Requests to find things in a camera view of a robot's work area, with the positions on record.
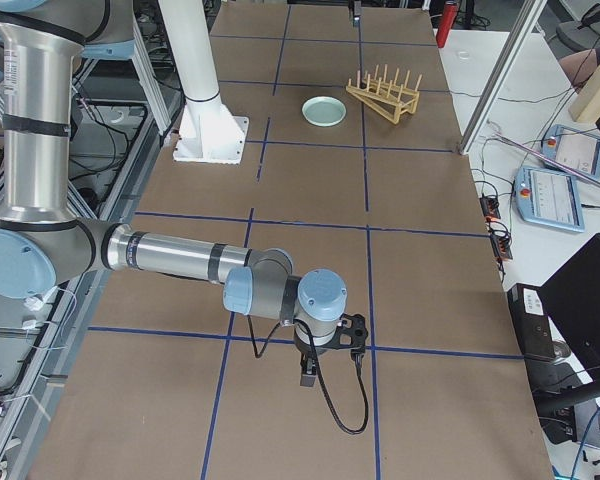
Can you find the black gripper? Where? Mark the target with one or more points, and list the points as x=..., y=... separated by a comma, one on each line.
x=308, y=355

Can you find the mint green plate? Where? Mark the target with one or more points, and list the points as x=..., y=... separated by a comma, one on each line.
x=323, y=111

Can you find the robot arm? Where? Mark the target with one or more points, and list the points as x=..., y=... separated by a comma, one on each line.
x=49, y=235

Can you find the wooden plate rack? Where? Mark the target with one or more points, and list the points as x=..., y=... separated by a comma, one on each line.
x=390, y=96

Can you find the black laptop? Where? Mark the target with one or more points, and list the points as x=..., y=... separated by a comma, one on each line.
x=569, y=299

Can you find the near teach pendant tablet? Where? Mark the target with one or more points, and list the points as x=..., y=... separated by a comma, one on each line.
x=548, y=197

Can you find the teach pendant tablet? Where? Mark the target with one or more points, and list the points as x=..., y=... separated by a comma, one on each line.
x=548, y=197
x=574, y=148

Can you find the far teach pendant tablet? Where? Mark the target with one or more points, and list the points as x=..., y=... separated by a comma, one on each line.
x=574, y=148

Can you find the red cylinder tube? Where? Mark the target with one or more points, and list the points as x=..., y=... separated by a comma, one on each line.
x=446, y=22

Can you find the person in black shirt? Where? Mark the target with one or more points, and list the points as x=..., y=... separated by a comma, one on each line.
x=579, y=67

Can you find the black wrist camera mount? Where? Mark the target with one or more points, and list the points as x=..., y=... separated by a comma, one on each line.
x=350, y=334

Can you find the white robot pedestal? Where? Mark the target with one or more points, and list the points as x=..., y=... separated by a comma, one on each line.
x=208, y=132

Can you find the aluminium frame post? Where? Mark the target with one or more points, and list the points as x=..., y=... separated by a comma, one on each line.
x=523, y=26

